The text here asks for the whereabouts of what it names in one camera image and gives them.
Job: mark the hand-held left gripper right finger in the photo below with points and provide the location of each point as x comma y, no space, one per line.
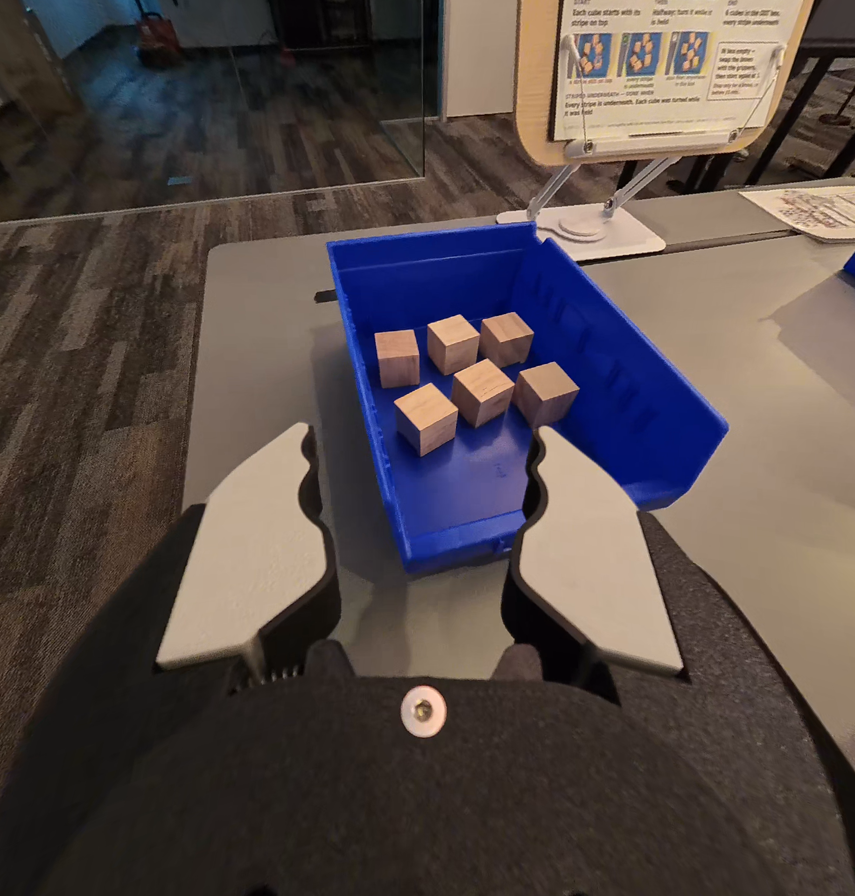
595,574

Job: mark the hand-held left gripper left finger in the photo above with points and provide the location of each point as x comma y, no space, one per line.
252,567

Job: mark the group of taped wooden cubes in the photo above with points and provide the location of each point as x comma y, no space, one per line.
480,392

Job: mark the sleeved instruction sheet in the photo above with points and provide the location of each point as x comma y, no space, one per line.
819,210

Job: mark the wooden document board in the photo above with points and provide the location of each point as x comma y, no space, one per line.
532,105

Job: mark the glass partition panel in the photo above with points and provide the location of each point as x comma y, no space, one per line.
224,91

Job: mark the illustrated instruction sheet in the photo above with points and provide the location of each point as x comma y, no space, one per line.
665,70

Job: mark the red cart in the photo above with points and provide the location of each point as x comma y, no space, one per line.
158,35

